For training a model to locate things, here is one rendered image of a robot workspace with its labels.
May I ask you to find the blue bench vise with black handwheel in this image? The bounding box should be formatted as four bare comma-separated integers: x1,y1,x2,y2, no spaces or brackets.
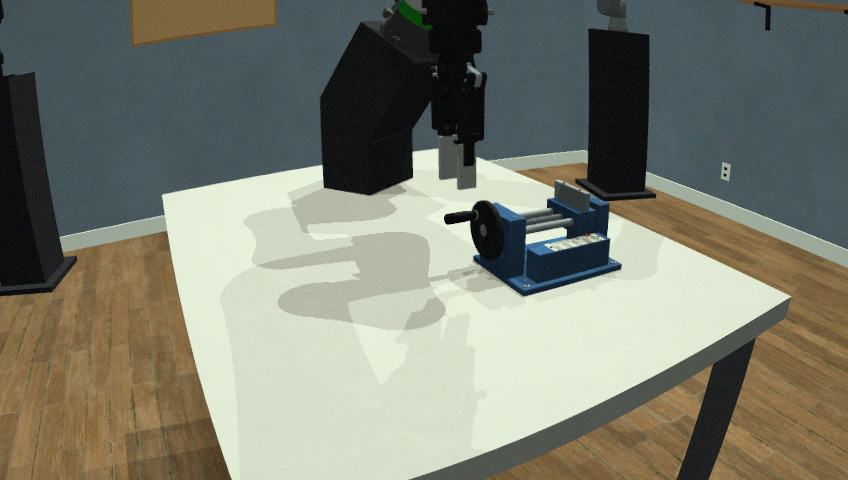
444,180,622,296

